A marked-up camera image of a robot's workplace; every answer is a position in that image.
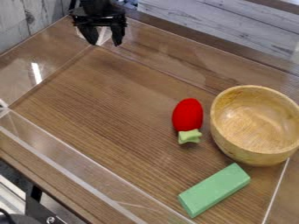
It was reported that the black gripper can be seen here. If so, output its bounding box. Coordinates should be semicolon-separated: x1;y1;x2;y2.
70;0;127;46

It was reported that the red plush strawberry toy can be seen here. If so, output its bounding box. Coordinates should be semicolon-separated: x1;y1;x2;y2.
173;98;203;144

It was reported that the wooden bowl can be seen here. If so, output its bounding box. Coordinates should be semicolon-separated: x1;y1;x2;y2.
210;85;299;166

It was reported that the black table leg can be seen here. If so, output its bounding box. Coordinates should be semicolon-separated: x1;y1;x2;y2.
31;185;43;202

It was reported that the green rectangular block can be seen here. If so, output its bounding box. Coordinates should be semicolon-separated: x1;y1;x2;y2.
178;163;251;218

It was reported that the clear acrylic corner bracket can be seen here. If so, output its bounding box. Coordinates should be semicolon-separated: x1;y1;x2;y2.
73;10;117;46

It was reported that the clear acrylic tray wall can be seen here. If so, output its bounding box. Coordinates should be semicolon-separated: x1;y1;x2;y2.
0;13;299;224

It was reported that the black metal bracket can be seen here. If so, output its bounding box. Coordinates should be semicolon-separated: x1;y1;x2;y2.
25;197;69;224

